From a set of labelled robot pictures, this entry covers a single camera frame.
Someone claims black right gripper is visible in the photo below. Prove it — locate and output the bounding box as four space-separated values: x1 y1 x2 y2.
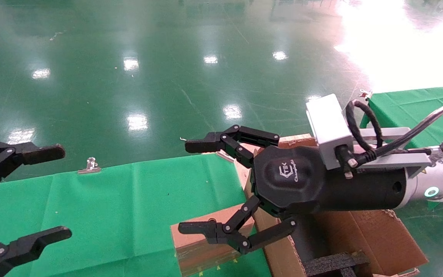
178 125 418 255

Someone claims small long cardboard box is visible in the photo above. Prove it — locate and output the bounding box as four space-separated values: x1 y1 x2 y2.
170 204 255 277

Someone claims large open cardboard carton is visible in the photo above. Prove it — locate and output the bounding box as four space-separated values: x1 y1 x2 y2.
241 133 429 277

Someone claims large green table cloth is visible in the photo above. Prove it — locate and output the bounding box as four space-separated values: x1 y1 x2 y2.
0 153 272 277

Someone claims black foam insert block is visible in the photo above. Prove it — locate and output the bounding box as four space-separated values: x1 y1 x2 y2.
304 251 371 277

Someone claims green cloth of side table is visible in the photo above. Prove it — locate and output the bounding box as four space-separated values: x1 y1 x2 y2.
360 85 443 149

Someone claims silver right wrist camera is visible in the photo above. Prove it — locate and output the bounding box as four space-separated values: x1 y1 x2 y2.
305 93 355 170

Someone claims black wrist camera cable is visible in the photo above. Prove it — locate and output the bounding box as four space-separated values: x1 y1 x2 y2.
337 99 443 179

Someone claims silver camera mount bracket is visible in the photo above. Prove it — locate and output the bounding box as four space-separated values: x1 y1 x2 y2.
350 127 443 178

